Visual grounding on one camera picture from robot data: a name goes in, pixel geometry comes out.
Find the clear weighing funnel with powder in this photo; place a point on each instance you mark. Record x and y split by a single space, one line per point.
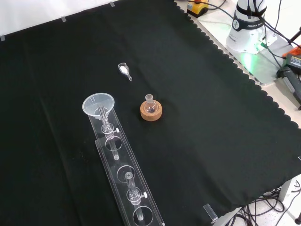
123 68

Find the clear acrylic funnel stand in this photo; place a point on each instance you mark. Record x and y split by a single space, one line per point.
131 164

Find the clear plastic funnel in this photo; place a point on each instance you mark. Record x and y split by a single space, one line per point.
94 103

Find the small round-bottom glass flask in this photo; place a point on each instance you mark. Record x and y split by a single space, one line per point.
150 107

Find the black bench cloth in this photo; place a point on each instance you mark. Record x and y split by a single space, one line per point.
188 117

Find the yellow stop button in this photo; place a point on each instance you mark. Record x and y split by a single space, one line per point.
196 8

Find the grey tape strip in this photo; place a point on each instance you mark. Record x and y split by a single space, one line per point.
64 19
112 3
2 38

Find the clear cloth clip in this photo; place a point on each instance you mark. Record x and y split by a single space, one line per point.
210 213

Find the black clamp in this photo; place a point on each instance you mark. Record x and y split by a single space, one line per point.
291 82

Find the black and orange power box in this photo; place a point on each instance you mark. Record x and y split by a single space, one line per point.
294 60

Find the white table leg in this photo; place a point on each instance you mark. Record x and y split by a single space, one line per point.
290 187

